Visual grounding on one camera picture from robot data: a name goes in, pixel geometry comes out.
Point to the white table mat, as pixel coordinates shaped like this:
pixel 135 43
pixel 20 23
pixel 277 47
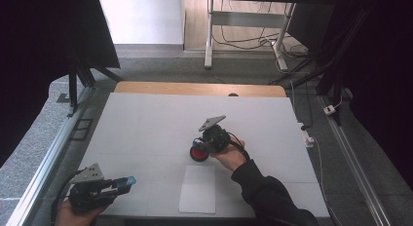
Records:
pixel 146 128

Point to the black curtain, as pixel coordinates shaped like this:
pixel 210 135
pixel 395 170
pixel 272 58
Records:
pixel 39 57
pixel 383 73

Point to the white power strip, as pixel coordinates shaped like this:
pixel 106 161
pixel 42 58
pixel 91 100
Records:
pixel 307 136

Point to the black floor socket frame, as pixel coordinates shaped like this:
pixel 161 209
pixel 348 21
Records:
pixel 81 129

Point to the blue stamp cap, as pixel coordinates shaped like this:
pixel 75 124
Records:
pixel 130 181

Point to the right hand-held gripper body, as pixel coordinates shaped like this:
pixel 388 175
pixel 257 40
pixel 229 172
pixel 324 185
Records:
pixel 216 138

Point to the person's left hand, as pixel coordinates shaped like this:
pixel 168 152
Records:
pixel 71 218

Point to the white paper sheet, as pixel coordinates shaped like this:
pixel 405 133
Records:
pixel 198 190

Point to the black metal stand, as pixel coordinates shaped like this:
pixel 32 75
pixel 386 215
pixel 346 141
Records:
pixel 331 67

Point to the person's right hand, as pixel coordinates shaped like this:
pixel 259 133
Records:
pixel 232 158

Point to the round red ink pad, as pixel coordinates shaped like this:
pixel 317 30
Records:
pixel 198 154

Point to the white metal desk frame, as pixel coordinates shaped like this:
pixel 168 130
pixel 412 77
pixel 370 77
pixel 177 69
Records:
pixel 209 41

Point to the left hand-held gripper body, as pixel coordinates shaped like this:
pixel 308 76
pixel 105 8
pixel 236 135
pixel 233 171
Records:
pixel 86 190

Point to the dark table grommet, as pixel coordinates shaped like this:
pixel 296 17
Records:
pixel 233 94

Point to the aluminium rail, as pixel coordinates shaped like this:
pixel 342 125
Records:
pixel 48 161
pixel 354 161

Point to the black tripod stand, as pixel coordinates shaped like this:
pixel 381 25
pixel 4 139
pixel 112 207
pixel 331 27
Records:
pixel 78 76

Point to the small white plug adapter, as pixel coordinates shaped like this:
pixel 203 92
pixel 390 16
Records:
pixel 329 109

